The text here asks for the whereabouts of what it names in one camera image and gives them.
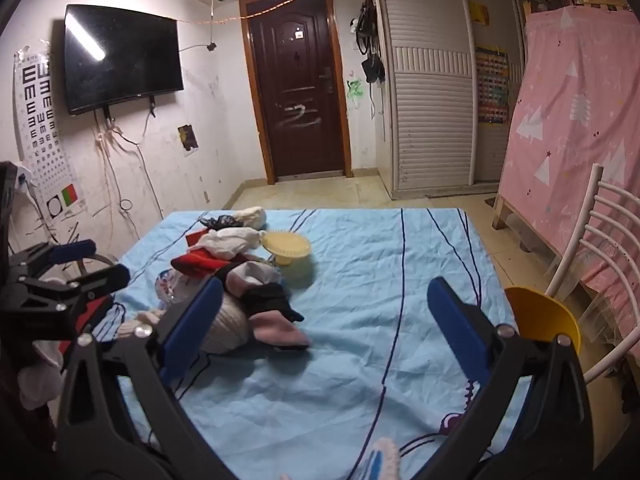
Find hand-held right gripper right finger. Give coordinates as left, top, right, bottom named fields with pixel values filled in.
left=427, top=276, right=593, bottom=480

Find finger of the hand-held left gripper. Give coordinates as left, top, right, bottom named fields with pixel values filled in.
left=15, top=264, right=132, bottom=341
left=10, top=239, right=97, bottom=273

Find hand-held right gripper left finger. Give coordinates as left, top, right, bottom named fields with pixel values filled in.
left=56, top=277, right=231, bottom=480

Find beige knitted sock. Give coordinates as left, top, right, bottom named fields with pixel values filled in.
left=200, top=292, right=251, bottom=353

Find clear plastic bag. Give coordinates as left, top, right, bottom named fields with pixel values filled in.
left=155, top=269, right=186, bottom=306

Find red cloth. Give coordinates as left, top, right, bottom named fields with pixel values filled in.
left=171, top=252, right=236, bottom=278

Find black sock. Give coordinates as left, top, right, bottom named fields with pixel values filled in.
left=240, top=282, right=305, bottom=323

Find white and pink cloth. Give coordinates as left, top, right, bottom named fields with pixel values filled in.
left=220, top=260, right=281, bottom=296

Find pink sock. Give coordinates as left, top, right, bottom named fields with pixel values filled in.
left=250, top=312, right=311, bottom=351

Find yellow plastic bin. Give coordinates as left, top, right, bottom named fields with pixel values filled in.
left=504, top=286, right=582, bottom=356

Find black plastic bag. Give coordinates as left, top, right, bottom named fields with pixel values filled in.
left=200, top=214, right=238, bottom=231

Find white paper ball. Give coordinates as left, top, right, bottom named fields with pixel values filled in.
left=235, top=206, right=267, bottom=231

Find person's left forearm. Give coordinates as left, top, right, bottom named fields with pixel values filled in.
left=17, top=342, right=63, bottom=411

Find eye test chart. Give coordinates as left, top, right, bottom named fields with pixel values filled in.
left=12, top=50, right=88, bottom=218

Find light blue bedsheet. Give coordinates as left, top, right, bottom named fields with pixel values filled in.
left=75, top=207, right=533, bottom=480

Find person's blue striped socked foot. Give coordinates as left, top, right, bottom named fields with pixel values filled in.
left=367, top=437, right=401, bottom=480

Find white metal chair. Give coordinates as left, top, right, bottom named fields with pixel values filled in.
left=545, top=164, right=640, bottom=386

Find white slatted wardrobe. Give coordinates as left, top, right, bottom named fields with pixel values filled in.
left=372, top=0, right=531, bottom=201

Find colourful grid poster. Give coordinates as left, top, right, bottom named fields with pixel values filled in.
left=475, top=46, right=511, bottom=125

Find pink printed curtain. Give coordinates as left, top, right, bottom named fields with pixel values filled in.
left=497, top=5, right=640, bottom=331

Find dark brown door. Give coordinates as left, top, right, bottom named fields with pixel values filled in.
left=239, top=0, right=353, bottom=185

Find black hanging bags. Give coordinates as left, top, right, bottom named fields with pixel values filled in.
left=350, top=0, right=386, bottom=83

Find white wall cable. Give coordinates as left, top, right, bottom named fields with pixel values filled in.
left=92, top=110, right=166, bottom=241

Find dark wall picture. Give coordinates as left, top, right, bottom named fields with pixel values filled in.
left=178, top=125, right=200, bottom=156

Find black wall television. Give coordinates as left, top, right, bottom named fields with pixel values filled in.
left=64, top=4, right=185, bottom=116

